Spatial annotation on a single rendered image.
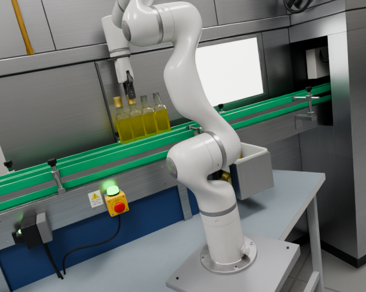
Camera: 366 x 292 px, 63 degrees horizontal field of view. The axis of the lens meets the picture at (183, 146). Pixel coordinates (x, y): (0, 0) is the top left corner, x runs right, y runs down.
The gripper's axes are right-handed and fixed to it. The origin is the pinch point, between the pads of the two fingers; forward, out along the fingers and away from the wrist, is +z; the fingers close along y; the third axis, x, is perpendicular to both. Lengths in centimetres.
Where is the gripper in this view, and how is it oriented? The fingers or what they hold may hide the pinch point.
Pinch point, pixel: (130, 94)
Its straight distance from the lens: 131.8
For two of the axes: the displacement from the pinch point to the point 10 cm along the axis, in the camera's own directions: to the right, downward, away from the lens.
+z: 2.0, 9.5, 2.6
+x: 8.9, -2.8, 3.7
